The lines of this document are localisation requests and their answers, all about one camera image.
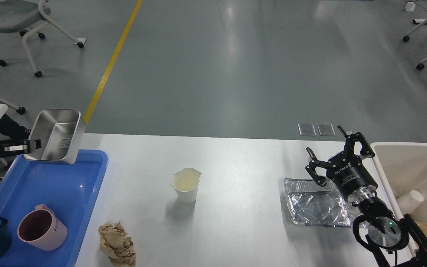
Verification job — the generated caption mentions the beige plastic bin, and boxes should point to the beige plastic bin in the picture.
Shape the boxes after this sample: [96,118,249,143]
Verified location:
[371,142,427,223]

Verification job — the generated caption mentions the pink ribbed mug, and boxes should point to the pink ribbed mug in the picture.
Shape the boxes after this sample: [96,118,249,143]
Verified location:
[17,204,68,251]

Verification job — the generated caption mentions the floor outlet cover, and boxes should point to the floor outlet cover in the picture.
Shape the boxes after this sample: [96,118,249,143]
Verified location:
[317,123,336,136]
[298,123,317,136]

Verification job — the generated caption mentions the crumpled brown paper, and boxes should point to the crumpled brown paper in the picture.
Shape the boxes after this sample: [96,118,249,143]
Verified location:
[98,221,137,267]

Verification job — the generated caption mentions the left floor outlet cover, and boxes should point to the left floor outlet cover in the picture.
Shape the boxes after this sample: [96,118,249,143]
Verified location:
[298,123,317,136]

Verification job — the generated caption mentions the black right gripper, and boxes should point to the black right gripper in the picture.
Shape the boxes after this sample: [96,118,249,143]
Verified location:
[306,125,378,203]

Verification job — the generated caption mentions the aluminium foil tray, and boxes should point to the aluminium foil tray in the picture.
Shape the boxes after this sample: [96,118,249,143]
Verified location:
[284,178,361,228]

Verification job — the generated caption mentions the paper cup in bin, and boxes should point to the paper cup in bin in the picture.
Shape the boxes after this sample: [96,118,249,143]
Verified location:
[397,190,425,216]

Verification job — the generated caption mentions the white paper cup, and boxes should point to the white paper cup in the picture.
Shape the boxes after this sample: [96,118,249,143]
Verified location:
[171,168,202,204]

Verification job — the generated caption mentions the grey office chair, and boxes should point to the grey office chair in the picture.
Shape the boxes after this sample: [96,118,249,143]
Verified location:
[0,0,84,78]

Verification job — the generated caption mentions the right floor outlet cover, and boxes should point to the right floor outlet cover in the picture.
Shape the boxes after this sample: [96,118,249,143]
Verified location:
[317,123,336,136]

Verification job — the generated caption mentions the blue plastic tray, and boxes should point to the blue plastic tray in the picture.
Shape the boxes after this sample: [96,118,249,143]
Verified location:
[0,150,108,267]

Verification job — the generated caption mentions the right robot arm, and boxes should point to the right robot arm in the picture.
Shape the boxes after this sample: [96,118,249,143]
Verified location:
[305,126,427,267]

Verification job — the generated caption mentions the stainless steel rectangular container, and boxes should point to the stainless steel rectangular container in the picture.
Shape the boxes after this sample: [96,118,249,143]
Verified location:
[23,109,86,164]

